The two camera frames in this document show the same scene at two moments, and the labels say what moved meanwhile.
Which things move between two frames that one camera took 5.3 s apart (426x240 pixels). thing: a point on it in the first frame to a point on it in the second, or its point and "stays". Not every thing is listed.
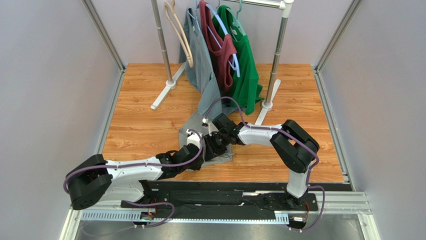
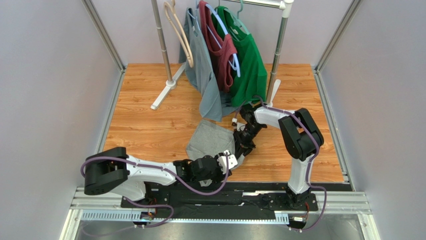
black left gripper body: x=182 y=169 to x=217 y=176
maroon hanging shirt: x=223 y=46 stays
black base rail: x=221 y=200 stays
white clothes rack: x=285 y=5 stays
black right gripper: x=215 y=136 to x=245 y=137
